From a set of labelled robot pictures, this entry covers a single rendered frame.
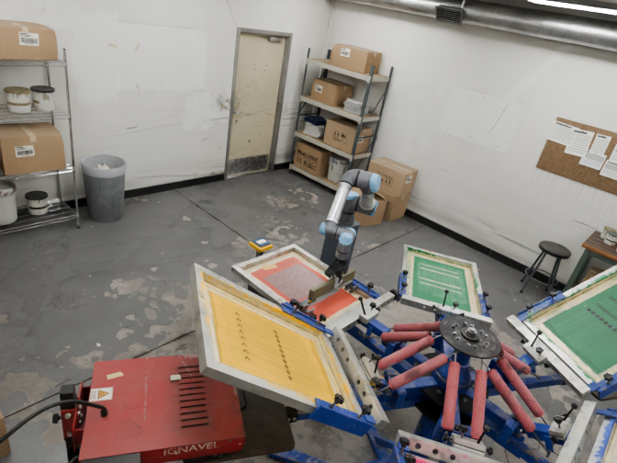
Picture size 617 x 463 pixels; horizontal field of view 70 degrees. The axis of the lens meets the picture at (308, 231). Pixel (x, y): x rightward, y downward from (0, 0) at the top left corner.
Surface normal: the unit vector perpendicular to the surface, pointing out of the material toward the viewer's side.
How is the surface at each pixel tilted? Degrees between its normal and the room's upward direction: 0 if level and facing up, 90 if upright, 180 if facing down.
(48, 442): 0
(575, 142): 89
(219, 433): 0
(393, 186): 90
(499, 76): 90
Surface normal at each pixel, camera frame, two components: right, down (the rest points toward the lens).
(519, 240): -0.68, 0.23
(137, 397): 0.17, -0.87
